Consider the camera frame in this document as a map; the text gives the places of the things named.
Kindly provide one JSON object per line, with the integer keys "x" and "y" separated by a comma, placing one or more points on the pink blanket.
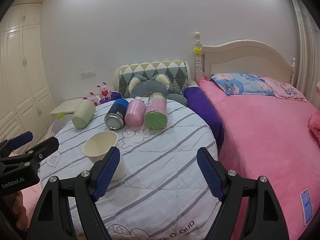
{"x": 268, "y": 136}

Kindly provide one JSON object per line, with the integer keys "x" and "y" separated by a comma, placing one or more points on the pink bunny toy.
{"x": 104, "y": 92}
{"x": 93, "y": 98}

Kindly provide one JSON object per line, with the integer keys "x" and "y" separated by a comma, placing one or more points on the white curtain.
{"x": 306, "y": 76}

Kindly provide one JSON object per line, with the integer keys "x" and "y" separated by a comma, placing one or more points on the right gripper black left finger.
{"x": 52, "y": 216}

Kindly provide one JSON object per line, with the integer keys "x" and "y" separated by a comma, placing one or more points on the cream wardrobe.
{"x": 26, "y": 100}

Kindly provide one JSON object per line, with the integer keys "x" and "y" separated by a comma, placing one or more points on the grey dotted pillow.
{"x": 60, "y": 122}

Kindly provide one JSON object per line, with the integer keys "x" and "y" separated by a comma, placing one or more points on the white bedside table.
{"x": 67, "y": 107}

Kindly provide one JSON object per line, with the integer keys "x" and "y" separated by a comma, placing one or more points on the smartphone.
{"x": 306, "y": 203}

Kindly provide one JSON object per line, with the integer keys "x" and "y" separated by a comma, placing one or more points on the blue steel thermos cup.
{"x": 114, "y": 119}

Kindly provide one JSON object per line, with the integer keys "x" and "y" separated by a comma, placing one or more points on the pink cup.
{"x": 135, "y": 113}

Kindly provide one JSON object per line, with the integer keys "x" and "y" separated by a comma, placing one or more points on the yellow star ornament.
{"x": 197, "y": 50}

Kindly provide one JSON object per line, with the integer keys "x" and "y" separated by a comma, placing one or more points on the blue cartoon pillow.
{"x": 242, "y": 84}

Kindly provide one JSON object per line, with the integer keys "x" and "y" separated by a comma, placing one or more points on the cream bed headboard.
{"x": 242, "y": 56}

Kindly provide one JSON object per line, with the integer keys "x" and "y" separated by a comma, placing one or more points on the pink sheet left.
{"x": 30, "y": 197}

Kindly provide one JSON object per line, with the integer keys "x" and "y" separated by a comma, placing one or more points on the pale green cup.
{"x": 83, "y": 114}

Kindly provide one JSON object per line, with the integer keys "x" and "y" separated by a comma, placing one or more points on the pink bunny toy front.
{"x": 93, "y": 98}

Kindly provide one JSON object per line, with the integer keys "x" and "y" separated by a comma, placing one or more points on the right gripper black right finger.
{"x": 263, "y": 218}

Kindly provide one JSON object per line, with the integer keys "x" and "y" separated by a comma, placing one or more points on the grey plush cat pillow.
{"x": 140, "y": 86}

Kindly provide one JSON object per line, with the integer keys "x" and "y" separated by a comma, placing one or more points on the pink green tumbler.
{"x": 155, "y": 116}

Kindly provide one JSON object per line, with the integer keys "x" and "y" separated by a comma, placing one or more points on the left hand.
{"x": 16, "y": 204}

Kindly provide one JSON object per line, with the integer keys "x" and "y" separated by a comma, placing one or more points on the purple blanket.
{"x": 198, "y": 102}

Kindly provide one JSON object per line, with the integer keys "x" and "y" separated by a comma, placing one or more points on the pink cartoon pillow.
{"x": 284, "y": 90}

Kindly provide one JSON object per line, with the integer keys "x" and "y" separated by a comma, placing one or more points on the pink bunny toy rear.
{"x": 104, "y": 92}

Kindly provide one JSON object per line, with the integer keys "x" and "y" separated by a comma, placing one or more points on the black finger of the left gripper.
{"x": 9, "y": 145}
{"x": 35, "y": 154}

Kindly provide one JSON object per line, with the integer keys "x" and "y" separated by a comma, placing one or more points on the white striped quilt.
{"x": 163, "y": 194}

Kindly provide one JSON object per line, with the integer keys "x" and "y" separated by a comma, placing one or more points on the white paper cup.
{"x": 97, "y": 146}

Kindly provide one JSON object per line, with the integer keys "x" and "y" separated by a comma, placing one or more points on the wall switch panel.
{"x": 87, "y": 74}

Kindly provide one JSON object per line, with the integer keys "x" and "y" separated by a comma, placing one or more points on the diamond pattern cushion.
{"x": 176, "y": 71}

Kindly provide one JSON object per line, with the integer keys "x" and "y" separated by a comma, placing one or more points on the pink plush item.
{"x": 314, "y": 125}

